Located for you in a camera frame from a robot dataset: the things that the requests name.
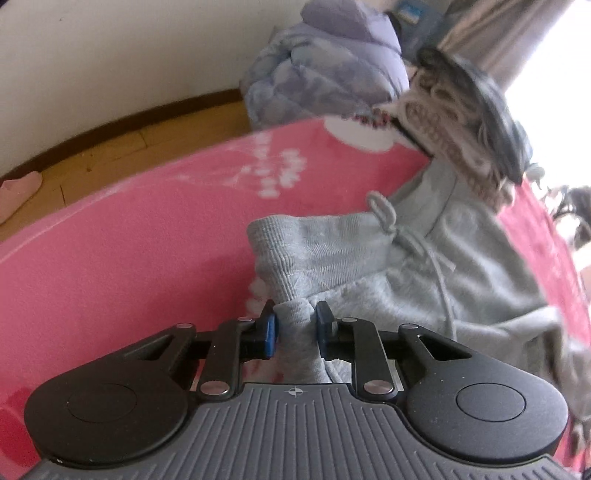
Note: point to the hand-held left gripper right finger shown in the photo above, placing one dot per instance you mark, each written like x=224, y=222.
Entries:
x=323, y=334

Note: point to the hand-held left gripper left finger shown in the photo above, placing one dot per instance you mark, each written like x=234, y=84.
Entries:
x=270, y=334

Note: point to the grey pants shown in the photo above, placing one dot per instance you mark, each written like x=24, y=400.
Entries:
x=461, y=267

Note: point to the pink floral blanket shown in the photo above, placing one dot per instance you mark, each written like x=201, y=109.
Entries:
x=138, y=240

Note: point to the beige knit sweater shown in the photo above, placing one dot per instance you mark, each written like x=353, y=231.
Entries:
x=443, y=138

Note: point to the lavender puffer jacket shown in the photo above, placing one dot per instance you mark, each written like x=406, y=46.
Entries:
x=323, y=69

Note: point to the black white plaid shirt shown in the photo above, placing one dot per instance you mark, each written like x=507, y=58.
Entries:
x=485, y=101

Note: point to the black wheelchair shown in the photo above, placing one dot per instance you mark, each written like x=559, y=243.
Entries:
x=579, y=207

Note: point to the pink slipper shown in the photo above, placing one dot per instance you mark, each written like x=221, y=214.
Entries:
x=18, y=189

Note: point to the grey-brown curtain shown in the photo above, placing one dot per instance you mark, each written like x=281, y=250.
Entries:
x=498, y=37

